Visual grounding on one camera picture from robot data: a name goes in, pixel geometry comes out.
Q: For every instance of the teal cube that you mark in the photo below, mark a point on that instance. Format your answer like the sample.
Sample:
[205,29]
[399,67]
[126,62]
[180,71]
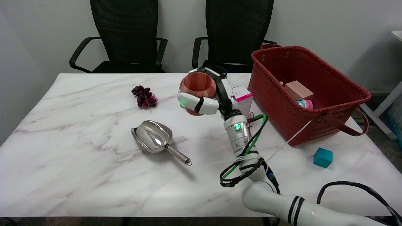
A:
[323,157]

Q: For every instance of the white zip tie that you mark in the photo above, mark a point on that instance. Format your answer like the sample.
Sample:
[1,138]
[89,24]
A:
[282,147]

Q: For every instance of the white pink carton box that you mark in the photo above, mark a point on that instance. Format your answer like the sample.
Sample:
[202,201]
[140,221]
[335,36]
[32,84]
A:
[242,98]

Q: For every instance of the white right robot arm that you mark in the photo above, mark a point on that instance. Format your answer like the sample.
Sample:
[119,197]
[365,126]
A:
[270,194]

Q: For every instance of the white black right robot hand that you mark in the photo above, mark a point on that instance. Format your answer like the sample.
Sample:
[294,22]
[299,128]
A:
[208,104]

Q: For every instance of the silver metal scoop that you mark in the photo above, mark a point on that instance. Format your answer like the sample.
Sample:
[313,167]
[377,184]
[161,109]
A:
[154,138]

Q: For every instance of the pink teal cup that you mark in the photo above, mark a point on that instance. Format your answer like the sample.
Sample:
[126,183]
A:
[305,104]

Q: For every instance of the black mesh office chair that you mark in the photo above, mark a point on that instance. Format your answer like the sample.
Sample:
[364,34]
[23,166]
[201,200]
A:
[125,34]
[236,34]

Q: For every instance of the pink block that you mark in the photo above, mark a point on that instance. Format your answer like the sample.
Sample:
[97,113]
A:
[298,90]

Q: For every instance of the purple grape bunch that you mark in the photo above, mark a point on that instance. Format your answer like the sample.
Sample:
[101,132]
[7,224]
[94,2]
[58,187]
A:
[144,96]

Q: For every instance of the red woven basket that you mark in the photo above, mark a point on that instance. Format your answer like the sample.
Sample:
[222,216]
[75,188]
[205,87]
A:
[301,91]

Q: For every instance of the wooden mortar bowl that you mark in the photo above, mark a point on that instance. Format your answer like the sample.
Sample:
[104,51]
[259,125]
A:
[198,88]

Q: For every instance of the white table leg frame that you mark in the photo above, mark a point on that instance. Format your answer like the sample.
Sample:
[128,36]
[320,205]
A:
[381,110]

